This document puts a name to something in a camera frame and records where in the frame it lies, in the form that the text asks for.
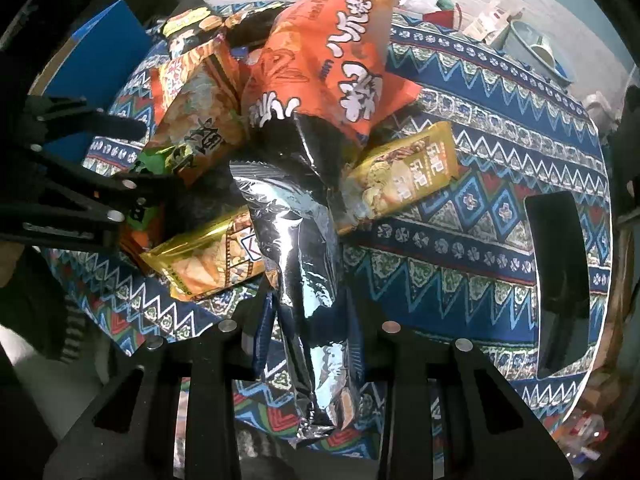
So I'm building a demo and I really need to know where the orange chip print snack bag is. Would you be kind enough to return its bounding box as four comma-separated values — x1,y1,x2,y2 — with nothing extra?
142,35,248,188

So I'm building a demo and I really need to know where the yellow snack packet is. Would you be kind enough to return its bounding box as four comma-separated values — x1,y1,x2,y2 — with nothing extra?
139,206,282,303
336,121,459,237

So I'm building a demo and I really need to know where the black orange snack packet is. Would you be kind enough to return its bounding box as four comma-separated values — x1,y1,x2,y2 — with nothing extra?
159,4,227,53

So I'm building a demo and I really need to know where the black phone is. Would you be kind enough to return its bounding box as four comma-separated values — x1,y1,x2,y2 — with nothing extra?
524,191,592,380

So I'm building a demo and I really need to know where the large orange black snack bag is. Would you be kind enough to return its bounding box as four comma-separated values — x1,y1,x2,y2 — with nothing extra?
242,0,423,188

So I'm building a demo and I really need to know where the grey blue bucket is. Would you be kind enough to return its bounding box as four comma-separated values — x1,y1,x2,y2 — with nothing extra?
501,19,577,87

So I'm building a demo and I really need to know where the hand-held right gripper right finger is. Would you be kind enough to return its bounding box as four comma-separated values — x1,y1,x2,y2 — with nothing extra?
350,285,573,480

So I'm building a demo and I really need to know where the silver foil snack bag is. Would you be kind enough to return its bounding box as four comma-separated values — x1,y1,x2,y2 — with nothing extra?
229,159,366,448

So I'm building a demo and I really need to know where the dark striped cloth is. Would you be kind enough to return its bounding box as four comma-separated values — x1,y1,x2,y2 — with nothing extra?
47,294,93,363

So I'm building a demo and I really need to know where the red white carton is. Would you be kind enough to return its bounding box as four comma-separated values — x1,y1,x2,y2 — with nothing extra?
462,0,526,45

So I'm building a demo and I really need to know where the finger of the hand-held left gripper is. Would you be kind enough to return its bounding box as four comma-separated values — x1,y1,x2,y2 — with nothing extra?
15,150,169,226
25,96,149,142

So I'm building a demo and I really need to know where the blue cardboard box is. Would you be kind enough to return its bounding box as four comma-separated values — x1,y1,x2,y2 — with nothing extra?
35,0,153,166

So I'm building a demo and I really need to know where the blue patterned tablecloth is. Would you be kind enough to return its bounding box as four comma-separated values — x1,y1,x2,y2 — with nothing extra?
42,0,615,463

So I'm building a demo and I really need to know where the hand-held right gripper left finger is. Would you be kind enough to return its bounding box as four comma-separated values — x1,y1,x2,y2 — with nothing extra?
47,295,277,480

